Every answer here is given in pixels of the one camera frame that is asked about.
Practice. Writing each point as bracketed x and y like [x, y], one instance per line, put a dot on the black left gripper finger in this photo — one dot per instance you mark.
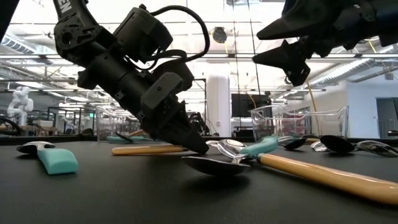
[183, 137]

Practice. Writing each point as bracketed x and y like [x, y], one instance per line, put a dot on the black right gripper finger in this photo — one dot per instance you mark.
[298, 18]
[292, 62]

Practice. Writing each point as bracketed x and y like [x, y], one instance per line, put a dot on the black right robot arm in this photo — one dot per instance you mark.
[388, 21]

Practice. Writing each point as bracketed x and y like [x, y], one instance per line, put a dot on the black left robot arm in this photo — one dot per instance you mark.
[81, 37]

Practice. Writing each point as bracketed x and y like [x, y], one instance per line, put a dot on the black background robot arm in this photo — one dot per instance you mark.
[199, 123]

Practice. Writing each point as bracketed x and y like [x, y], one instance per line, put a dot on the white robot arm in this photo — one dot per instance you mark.
[20, 105]

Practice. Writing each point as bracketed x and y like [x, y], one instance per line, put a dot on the clear plastic bin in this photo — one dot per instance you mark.
[311, 124]
[115, 121]

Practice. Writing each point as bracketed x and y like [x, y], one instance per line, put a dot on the white pillar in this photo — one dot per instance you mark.
[218, 105]

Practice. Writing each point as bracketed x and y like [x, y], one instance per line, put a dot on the black monitor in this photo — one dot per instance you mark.
[250, 105]

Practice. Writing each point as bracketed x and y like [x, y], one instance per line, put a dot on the gray door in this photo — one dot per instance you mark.
[387, 118]

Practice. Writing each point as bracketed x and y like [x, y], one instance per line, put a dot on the ceiling air duct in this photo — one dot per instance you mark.
[31, 46]
[342, 70]

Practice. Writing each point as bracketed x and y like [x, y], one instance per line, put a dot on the black gantry frame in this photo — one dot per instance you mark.
[205, 93]

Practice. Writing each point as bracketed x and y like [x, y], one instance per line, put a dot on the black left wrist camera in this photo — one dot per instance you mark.
[143, 34]

